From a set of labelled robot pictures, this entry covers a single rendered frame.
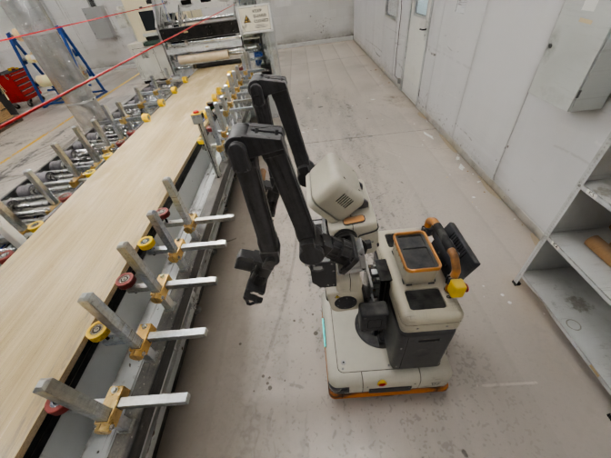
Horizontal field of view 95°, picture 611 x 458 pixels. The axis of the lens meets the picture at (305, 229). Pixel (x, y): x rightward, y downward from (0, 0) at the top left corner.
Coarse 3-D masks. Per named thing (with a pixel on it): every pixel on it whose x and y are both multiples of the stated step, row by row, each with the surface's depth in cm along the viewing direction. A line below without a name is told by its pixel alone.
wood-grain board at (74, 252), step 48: (192, 96) 339; (144, 144) 246; (192, 144) 235; (96, 192) 193; (144, 192) 187; (48, 240) 159; (96, 240) 154; (0, 288) 135; (48, 288) 132; (96, 288) 128; (0, 336) 115; (48, 336) 112; (0, 384) 100; (0, 432) 88
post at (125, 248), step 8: (120, 248) 109; (128, 248) 111; (128, 256) 112; (136, 256) 115; (136, 264) 116; (144, 264) 120; (136, 272) 119; (144, 272) 119; (144, 280) 123; (152, 280) 124; (152, 288) 127; (160, 288) 130; (168, 296) 136; (168, 304) 136
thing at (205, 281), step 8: (176, 280) 134; (184, 280) 134; (192, 280) 133; (200, 280) 133; (208, 280) 132; (216, 280) 134; (136, 288) 133; (144, 288) 133; (168, 288) 134; (176, 288) 134
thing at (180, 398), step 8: (96, 400) 98; (104, 400) 98; (120, 400) 98; (128, 400) 97; (136, 400) 97; (144, 400) 97; (152, 400) 96; (160, 400) 96; (168, 400) 96; (176, 400) 96; (184, 400) 95; (120, 408) 97; (128, 408) 98
